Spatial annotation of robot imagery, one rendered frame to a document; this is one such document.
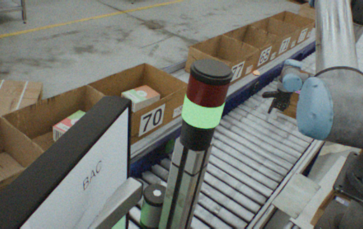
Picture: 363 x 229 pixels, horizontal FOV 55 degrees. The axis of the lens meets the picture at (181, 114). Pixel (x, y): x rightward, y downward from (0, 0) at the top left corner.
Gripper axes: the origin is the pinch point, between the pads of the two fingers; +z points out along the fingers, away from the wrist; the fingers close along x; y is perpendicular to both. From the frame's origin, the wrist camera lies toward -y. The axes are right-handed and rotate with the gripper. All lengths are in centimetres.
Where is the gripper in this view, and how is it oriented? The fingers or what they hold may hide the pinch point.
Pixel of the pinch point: (269, 116)
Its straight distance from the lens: 210.3
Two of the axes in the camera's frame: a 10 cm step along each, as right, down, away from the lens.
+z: -1.7, 8.2, 5.4
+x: 5.9, -3.5, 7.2
